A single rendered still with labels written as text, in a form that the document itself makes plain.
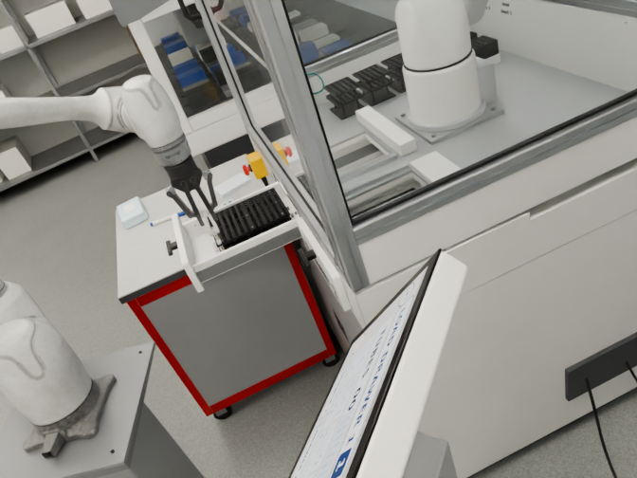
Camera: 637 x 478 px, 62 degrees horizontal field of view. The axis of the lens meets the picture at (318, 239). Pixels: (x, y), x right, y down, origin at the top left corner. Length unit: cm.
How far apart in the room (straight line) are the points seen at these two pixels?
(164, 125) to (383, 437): 93
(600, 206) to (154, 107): 104
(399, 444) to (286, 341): 147
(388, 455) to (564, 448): 140
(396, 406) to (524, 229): 72
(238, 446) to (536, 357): 117
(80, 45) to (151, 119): 431
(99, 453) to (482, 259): 94
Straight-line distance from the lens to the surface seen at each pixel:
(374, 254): 106
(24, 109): 127
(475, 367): 144
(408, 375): 62
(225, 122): 229
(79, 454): 136
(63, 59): 560
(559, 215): 129
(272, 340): 201
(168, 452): 165
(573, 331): 159
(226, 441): 222
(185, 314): 185
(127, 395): 141
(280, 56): 85
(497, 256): 124
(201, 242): 166
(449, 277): 72
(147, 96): 129
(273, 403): 223
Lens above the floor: 168
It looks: 35 degrees down
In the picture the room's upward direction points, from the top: 20 degrees counter-clockwise
